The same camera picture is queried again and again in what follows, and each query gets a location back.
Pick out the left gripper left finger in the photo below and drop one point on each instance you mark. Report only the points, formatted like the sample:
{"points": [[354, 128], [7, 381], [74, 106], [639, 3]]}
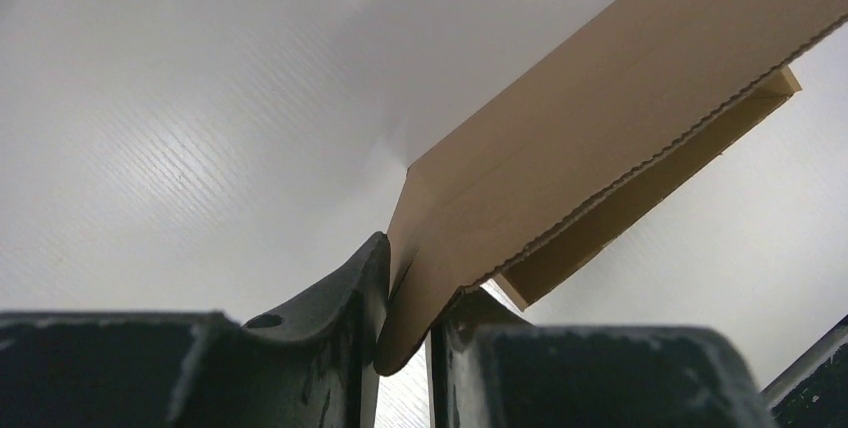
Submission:
{"points": [[305, 363]]}

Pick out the black base frame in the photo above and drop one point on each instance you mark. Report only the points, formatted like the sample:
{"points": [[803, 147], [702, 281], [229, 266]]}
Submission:
{"points": [[812, 391]]}

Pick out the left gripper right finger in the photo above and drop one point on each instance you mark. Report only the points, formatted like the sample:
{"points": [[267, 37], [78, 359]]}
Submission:
{"points": [[490, 368]]}

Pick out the brown cardboard box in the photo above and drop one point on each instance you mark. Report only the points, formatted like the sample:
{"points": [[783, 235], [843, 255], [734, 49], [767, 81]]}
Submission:
{"points": [[625, 91]]}

